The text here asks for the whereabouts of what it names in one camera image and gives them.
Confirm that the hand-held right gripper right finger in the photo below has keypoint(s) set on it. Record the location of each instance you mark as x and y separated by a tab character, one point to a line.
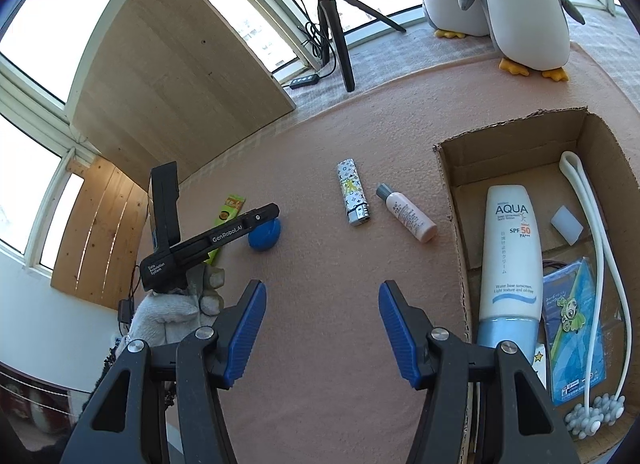
397	334

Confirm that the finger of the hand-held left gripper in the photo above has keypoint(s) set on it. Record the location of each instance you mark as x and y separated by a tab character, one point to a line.
262	216

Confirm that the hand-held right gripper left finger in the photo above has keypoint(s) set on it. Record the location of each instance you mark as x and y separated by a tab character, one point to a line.
247	331

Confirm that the green tube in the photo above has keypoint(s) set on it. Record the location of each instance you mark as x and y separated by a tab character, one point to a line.
231	209

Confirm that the white sunscreen tube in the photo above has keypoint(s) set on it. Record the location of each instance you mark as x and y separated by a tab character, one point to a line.
510	254

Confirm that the blue pin badge packet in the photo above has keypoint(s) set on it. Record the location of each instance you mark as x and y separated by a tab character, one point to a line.
575	359

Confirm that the cardboard box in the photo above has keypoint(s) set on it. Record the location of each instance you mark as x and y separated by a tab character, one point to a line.
470	163

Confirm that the white neck massager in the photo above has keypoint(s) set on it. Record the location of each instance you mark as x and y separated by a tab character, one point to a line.
582	421

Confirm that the person's left hand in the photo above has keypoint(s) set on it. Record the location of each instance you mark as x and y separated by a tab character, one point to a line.
165	311

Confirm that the black power adapter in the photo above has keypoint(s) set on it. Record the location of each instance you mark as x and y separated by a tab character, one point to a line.
124	311

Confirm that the light wooden panel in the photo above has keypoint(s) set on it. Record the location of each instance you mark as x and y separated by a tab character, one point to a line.
95	234

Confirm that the pink felt mat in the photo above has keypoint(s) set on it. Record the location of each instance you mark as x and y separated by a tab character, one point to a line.
325	294

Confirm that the patterned lighter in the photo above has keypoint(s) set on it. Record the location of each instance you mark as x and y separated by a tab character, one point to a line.
352	189

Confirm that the small white bottle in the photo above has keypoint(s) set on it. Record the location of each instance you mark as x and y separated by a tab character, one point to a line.
410	216

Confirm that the white star sticker card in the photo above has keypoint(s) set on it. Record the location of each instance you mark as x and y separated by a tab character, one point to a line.
539	359

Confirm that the wooden board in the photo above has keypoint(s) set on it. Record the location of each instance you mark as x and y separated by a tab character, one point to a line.
175	68

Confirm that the black tripod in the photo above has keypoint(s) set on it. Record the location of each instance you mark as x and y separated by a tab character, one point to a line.
344	63

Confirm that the white rectangular block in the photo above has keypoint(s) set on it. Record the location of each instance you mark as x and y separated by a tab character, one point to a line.
566	225

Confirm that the grey checked cloth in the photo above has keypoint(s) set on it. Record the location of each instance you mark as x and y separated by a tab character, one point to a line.
400	53

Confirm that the white window frame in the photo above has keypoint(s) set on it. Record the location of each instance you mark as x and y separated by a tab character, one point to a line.
50	209

